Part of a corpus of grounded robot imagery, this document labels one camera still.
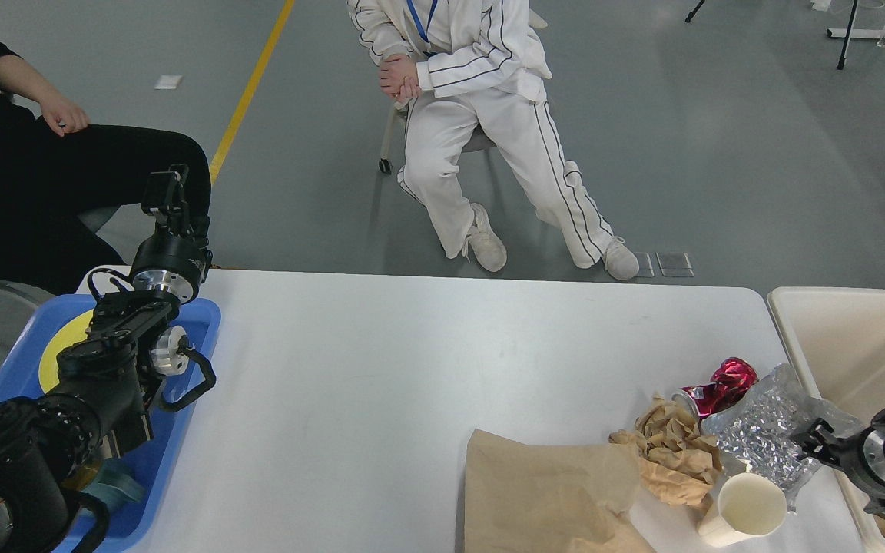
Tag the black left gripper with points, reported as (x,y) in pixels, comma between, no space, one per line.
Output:
(165,262)

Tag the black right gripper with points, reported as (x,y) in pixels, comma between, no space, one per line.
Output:
(862,456)

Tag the yellow plastic plate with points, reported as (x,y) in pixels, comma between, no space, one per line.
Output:
(73,332)

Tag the dark teal mug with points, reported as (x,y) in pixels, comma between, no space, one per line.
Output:
(112,482)

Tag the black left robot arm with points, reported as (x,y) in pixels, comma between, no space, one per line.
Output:
(133,358)

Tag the clear plastic wrapper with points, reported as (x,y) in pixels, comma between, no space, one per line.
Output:
(754,435)

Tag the white cup lower right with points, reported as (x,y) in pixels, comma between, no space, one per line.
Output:
(747,506)

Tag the beige plastic bin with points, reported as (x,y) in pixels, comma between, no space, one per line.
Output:
(835,338)

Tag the red round object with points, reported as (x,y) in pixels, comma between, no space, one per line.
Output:
(727,386)

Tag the white paper scrap on floor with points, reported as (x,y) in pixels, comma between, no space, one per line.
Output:
(168,82)

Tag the crumpled brown paper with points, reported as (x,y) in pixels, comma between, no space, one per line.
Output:
(679,464)

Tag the person in black trousers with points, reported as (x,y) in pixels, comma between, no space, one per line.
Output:
(55,165)

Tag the clear floor plate right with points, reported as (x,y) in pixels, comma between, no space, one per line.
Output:
(675,265)

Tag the clear floor plate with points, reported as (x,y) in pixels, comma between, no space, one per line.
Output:
(675,265)
(646,266)

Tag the clear floor plate left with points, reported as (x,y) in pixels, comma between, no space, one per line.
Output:
(646,266)

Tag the person in white tracksuit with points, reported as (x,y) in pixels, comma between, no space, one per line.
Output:
(461,67)

